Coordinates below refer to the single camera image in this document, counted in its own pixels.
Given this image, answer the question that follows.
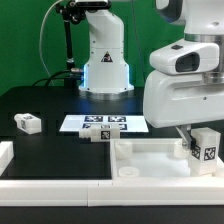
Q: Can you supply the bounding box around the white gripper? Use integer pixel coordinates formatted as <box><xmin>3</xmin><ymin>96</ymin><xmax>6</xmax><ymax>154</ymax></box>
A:
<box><xmin>143</xmin><ymin>71</ymin><xmax>224</xmax><ymax>150</ymax></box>

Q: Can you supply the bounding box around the white square tabletop tray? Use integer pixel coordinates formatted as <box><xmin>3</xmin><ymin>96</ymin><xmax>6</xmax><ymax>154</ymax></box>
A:
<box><xmin>109</xmin><ymin>138</ymin><xmax>224</xmax><ymax>181</ymax></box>

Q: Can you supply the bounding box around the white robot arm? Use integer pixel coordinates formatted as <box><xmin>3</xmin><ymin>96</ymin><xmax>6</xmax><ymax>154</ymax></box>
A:
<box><xmin>143</xmin><ymin>0</ymin><xmax>224</xmax><ymax>149</ymax></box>

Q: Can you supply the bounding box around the white sheet with tags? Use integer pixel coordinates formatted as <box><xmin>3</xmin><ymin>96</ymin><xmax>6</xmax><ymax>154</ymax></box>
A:
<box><xmin>59</xmin><ymin>115</ymin><xmax>148</xmax><ymax>132</ymax></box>

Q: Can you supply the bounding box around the white U-shaped obstacle fence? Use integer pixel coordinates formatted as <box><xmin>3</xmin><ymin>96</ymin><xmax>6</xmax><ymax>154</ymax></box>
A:
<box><xmin>0</xmin><ymin>145</ymin><xmax>224</xmax><ymax>206</ymax></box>

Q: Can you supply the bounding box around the black cables bundle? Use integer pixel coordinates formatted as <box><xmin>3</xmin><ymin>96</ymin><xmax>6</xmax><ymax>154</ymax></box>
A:
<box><xmin>31</xmin><ymin>67</ymin><xmax>84</xmax><ymax>88</ymax></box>

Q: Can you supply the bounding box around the white cable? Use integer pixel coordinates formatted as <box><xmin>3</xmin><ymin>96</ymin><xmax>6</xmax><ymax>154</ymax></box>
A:
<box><xmin>38</xmin><ymin>0</ymin><xmax>64</xmax><ymax>78</ymax></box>

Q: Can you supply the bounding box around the black camera stand pole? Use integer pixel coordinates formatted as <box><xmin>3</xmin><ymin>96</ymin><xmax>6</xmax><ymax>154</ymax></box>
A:
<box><xmin>55</xmin><ymin>0</ymin><xmax>101</xmax><ymax>88</ymax></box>

